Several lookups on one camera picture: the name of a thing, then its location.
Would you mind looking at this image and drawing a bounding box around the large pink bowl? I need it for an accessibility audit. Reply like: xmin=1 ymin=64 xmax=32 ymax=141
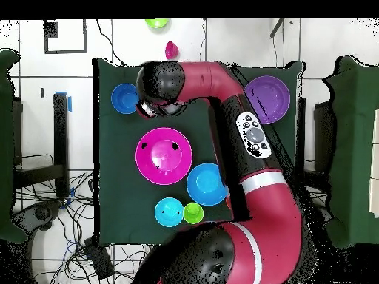
xmin=135 ymin=127 xmax=194 ymax=186

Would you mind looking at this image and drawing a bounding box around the red bowl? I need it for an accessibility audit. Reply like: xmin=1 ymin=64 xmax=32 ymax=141
xmin=164 ymin=41 xmax=179 ymax=61

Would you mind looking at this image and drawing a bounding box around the green bowl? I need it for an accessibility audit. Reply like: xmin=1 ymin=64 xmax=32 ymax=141
xmin=144 ymin=18 xmax=170 ymax=30

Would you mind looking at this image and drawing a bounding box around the small dark blue bowl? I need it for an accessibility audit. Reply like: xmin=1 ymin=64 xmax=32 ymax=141
xmin=110 ymin=83 xmax=140 ymax=115

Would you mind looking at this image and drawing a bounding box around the dark green tablecloth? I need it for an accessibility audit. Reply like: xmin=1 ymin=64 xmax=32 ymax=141
xmin=93 ymin=58 xmax=304 ymax=246

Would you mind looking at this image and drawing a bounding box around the large light blue bowl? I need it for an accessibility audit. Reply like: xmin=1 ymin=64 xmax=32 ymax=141
xmin=186 ymin=162 xmax=229 ymax=206

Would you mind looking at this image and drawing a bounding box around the small ribbed cyan bowl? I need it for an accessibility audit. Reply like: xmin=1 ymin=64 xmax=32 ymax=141
xmin=154 ymin=197 xmax=185 ymax=228

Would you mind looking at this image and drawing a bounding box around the green cup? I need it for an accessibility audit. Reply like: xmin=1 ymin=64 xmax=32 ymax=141
xmin=182 ymin=202 xmax=205 ymax=225

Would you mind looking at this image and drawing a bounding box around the purple bowl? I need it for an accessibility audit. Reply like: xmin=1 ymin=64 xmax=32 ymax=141
xmin=244 ymin=75 xmax=292 ymax=126

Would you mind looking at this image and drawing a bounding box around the green cloth side table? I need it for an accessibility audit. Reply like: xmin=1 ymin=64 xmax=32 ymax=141
xmin=321 ymin=55 xmax=379 ymax=249
xmin=0 ymin=48 xmax=29 ymax=245

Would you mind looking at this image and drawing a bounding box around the black floor stand base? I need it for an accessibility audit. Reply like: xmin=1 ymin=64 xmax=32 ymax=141
xmin=11 ymin=200 xmax=64 ymax=234

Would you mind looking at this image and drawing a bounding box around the black power brick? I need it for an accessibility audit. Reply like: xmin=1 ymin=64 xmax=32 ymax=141
xmin=84 ymin=237 xmax=115 ymax=280

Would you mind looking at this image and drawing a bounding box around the white box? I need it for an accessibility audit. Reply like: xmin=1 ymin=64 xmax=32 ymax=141
xmin=367 ymin=108 xmax=379 ymax=220

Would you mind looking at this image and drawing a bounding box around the black metal stand frame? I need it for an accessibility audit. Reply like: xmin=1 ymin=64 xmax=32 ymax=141
xmin=13 ymin=92 xmax=70 ymax=197

